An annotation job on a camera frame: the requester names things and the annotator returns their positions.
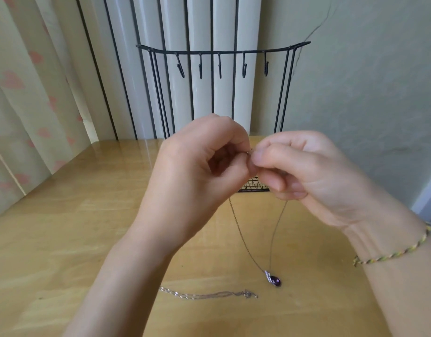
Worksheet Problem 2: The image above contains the pink floral curtain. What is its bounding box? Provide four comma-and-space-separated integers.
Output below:
0, 0, 100, 222

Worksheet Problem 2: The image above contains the braided cord bracelet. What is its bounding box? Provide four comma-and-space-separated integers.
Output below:
352, 222, 431, 268

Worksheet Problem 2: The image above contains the black wire jewelry rack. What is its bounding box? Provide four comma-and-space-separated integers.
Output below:
136, 40, 312, 193

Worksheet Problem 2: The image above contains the white black-striped curtain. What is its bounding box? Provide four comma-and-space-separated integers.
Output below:
36, 0, 263, 142

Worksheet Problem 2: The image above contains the chain necklace with pendant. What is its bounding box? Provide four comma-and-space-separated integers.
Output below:
227, 196, 290, 288

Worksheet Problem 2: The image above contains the person's left hand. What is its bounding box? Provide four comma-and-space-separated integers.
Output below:
127, 113, 254, 262

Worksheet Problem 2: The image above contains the silver chain with silver pendant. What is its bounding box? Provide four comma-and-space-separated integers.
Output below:
158, 286, 259, 301

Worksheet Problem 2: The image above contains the white door frame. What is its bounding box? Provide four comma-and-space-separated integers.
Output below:
410, 167, 431, 222

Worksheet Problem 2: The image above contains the person's right hand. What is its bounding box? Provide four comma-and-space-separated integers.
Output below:
247, 130, 426, 258

